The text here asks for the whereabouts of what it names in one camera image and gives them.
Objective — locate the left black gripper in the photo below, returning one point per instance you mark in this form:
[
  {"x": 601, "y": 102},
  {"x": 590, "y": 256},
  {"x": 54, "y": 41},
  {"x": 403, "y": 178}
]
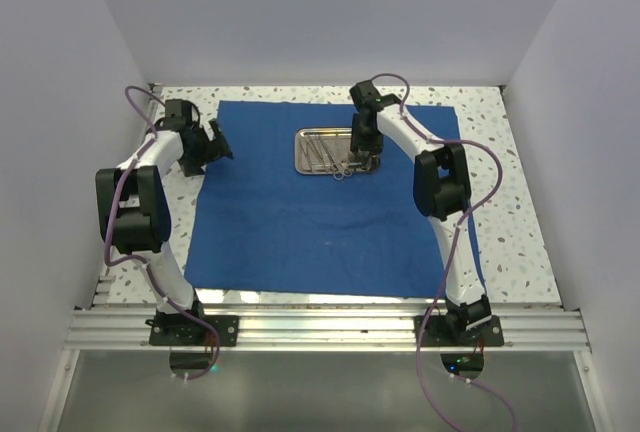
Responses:
[{"x": 214, "y": 150}]

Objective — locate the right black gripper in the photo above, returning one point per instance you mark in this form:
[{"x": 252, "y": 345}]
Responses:
[{"x": 358, "y": 143}]

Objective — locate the blue surgical cloth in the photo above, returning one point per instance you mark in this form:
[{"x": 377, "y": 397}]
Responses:
[{"x": 263, "y": 226}]

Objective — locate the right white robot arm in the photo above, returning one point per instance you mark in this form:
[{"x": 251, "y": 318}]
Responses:
[{"x": 441, "y": 193}]

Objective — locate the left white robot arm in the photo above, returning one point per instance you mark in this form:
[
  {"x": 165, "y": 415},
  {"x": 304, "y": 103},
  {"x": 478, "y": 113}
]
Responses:
[{"x": 134, "y": 216}]

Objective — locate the steel surgical scissors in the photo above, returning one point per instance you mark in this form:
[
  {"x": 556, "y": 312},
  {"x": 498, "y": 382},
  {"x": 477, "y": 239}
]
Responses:
[{"x": 333, "y": 166}]

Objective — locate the steel instrument tray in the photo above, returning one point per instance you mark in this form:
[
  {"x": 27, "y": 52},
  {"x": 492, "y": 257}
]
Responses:
[{"x": 338, "y": 140}]

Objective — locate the steel forceps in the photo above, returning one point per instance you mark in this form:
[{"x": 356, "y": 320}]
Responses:
[{"x": 309, "y": 153}]

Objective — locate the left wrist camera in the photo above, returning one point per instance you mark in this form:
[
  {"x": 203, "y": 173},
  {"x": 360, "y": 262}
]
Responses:
[{"x": 180, "y": 114}]

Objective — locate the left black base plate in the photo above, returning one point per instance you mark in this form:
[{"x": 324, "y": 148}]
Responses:
[{"x": 175, "y": 330}]

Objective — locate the aluminium front rail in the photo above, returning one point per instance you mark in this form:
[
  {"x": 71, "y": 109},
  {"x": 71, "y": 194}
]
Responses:
[{"x": 374, "y": 327}]

